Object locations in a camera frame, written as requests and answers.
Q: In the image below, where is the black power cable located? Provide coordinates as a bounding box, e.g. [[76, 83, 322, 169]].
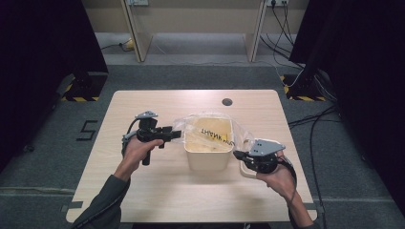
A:
[[270, 1, 295, 46], [259, 32, 307, 70]]

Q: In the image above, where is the black curtain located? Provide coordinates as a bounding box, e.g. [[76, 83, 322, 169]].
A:
[[288, 0, 405, 218], [0, 0, 109, 166]]

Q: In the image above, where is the person's right hand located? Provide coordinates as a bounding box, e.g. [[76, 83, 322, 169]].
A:
[[256, 152, 297, 202]]

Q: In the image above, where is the yellow plug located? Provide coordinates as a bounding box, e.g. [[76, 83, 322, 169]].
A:
[[119, 37, 135, 52]]

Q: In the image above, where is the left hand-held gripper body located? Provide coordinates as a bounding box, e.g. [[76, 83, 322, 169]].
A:
[[121, 110, 166, 166]]

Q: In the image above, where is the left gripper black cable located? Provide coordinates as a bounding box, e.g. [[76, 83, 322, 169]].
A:
[[71, 117, 142, 229]]

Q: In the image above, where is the person's left hand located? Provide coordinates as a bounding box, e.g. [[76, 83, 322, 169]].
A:
[[116, 137, 165, 179]]

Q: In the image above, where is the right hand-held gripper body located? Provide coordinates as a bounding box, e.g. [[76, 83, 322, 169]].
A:
[[247, 138, 287, 175]]

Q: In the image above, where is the clear printed plastic bag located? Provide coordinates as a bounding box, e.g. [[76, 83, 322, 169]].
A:
[[171, 113, 256, 154]]

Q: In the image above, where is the cream plastic bin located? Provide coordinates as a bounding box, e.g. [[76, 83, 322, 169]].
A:
[[183, 114, 235, 173]]

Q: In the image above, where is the long black floor cable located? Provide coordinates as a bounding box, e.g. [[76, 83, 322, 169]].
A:
[[309, 109, 338, 229]]

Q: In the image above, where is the white floor cable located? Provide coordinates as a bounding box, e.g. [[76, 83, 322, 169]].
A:
[[254, 60, 307, 89]]

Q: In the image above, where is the black tape strip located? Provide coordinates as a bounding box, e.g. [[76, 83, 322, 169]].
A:
[[60, 200, 84, 213]]

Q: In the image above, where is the black striped stand base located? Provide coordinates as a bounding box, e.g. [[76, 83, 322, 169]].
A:
[[60, 70, 109, 103], [280, 68, 329, 102]]

